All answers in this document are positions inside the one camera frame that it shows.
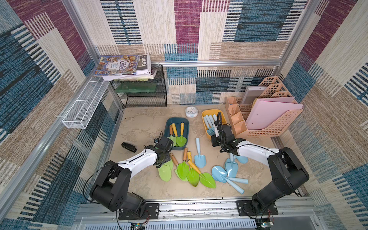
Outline blue shovel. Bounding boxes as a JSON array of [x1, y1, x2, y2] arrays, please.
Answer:
[[212, 165, 249, 184], [224, 153, 239, 177], [203, 117, 210, 129], [195, 138, 207, 168], [205, 115, 214, 127], [207, 127, 216, 136], [234, 155, 248, 164], [216, 175, 244, 194]]

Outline dark teal storage box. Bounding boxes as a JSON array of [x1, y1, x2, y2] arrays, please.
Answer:
[[163, 117, 189, 150]]

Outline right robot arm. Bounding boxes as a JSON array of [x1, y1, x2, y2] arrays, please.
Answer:
[[210, 112, 309, 216]]

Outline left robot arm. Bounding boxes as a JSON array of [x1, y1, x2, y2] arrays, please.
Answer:
[[89, 137, 174, 218]]

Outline yellow storage box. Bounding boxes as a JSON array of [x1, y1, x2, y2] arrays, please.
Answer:
[[202, 109, 228, 140]]

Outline small black device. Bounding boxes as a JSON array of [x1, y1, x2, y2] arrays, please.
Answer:
[[121, 142, 137, 152]]

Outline small white alarm clock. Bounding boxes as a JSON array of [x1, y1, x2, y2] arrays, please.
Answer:
[[185, 106, 199, 118]]

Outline pink file folder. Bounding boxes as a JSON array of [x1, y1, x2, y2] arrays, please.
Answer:
[[245, 100, 303, 130]]

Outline grey folder in organizer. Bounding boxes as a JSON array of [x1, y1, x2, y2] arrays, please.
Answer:
[[241, 86, 267, 104]]

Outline pink plastic file organizer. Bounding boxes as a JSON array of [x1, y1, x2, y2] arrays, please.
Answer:
[[226, 76, 303, 139]]

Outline green mat on shelf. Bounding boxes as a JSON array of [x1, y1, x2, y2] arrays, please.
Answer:
[[115, 83, 157, 93]]

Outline white book stack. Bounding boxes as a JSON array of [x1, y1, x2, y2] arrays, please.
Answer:
[[96, 54, 157, 81]]

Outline colourful picture book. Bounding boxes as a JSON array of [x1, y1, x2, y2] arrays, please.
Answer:
[[93, 55, 140, 76]]

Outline green shovel wooden handle hidden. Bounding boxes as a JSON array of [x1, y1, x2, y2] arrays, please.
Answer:
[[170, 153, 181, 179]]

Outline black wire shelf rack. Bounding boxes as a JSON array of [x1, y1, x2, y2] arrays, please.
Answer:
[[110, 65, 168, 108]]

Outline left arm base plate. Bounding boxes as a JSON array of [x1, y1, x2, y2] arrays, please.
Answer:
[[118, 203, 160, 220]]

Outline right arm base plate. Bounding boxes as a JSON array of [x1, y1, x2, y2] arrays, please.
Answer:
[[235, 200, 279, 217]]

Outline white wire mesh basket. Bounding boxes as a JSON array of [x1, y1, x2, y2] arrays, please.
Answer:
[[62, 80, 109, 129]]

